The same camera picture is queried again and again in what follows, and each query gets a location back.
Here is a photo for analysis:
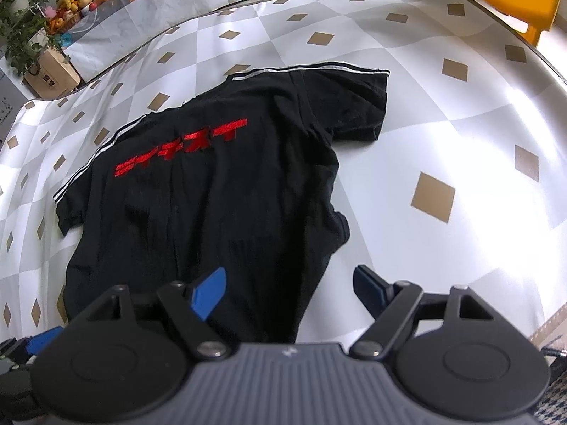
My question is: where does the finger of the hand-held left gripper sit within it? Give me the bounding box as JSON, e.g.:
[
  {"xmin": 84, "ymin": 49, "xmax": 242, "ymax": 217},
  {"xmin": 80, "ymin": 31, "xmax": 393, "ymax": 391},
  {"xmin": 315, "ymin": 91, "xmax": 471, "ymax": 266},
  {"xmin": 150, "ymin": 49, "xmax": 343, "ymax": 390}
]
[{"xmin": 20, "ymin": 325, "xmax": 67, "ymax": 357}]

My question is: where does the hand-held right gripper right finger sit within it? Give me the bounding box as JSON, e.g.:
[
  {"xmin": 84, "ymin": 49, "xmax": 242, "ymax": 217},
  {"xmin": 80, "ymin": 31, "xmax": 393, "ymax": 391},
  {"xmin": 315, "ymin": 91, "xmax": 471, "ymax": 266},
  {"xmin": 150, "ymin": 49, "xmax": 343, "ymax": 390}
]
[{"xmin": 350, "ymin": 264, "xmax": 506, "ymax": 359}]

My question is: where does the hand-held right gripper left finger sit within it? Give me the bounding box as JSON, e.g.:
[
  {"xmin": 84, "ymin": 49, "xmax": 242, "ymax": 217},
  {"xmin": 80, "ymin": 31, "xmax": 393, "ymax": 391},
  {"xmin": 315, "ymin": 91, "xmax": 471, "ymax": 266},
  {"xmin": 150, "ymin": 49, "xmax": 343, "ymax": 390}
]
[{"xmin": 73, "ymin": 267, "xmax": 229, "ymax": 358}]

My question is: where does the black t-shirt red print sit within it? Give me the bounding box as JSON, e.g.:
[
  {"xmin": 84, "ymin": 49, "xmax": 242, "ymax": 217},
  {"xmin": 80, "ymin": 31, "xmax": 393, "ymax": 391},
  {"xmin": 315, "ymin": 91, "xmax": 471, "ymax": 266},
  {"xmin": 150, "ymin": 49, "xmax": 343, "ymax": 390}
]
[{"xmin": 53, "ymin": 59, "xmax": 391, "ymax": 345}]

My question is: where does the grey checkered tablecloth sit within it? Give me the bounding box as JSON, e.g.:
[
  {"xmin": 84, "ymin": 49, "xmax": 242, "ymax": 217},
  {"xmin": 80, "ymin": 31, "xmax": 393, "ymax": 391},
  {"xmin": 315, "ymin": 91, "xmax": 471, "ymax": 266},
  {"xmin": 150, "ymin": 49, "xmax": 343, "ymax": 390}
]
[{"xmin": 0, "ymin": 0, "xmax": 567, "ymax": 355}]

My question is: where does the houndstooth fabric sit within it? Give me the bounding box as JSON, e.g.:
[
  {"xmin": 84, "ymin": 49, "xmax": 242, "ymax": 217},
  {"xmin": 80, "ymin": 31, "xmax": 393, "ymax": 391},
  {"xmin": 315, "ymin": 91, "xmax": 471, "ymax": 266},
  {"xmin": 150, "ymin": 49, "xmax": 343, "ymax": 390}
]
[{"xmin": 534, "ymin": 378, "xmax": 567, "ymax": 425}]

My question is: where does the cardboard box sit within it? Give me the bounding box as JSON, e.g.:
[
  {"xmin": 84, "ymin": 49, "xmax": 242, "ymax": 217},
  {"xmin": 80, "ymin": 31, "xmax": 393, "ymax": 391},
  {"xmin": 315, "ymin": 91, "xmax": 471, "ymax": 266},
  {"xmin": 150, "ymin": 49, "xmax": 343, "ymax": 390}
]
[{"xmin": 23, "ymin": 46, "xmax": 85, "ymax": 98}]

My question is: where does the hanging green potted plant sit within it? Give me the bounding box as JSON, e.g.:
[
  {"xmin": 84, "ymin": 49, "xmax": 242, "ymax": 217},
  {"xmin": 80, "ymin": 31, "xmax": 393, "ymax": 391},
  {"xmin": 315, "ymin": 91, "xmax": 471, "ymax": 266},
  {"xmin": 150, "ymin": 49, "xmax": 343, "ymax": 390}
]
[
  {"xmin": 6, "ymin": 22, "xmax": 72, "ymax": 81},
  {"xmin": 0, "ymin": 0, "xmax": 56, "ymax": 40}
]

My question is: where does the fruit basket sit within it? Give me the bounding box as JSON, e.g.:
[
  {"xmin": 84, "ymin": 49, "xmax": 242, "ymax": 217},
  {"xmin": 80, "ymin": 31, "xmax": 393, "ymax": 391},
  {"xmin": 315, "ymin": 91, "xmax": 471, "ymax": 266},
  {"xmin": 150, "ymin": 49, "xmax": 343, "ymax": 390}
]
[{"xmin": 44, "ymin": 0, "xmax": 113, "ymax": 34}]

